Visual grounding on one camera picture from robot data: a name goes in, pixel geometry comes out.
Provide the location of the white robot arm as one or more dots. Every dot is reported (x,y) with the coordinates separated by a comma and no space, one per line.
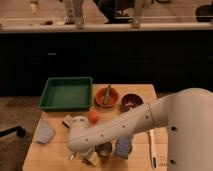
(187,115)

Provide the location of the small metal cup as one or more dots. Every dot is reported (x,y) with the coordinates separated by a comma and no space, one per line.
(104,150)

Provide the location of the light blue plastic cup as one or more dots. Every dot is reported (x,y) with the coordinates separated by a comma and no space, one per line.
(44,132)

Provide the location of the green vegetable stick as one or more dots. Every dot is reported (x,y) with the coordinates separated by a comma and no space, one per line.
(107,94)

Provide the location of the orange bowl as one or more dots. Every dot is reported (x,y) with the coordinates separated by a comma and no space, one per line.
(113,98)

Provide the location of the dark brown bowl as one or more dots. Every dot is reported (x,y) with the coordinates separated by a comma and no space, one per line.
(130,101)

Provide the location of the orange fruit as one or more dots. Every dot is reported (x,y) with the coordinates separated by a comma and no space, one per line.
(93,116)

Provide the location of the green plastic tray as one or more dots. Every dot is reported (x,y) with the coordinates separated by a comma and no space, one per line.
(67,94)

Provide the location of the brown rectangular block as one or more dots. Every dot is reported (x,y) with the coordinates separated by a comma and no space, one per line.
(67,121)

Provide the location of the black chair part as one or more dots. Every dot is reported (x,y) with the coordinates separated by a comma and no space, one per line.
(18,130)

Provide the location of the white handled brush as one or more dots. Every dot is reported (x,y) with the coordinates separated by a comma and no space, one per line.
(153,149)

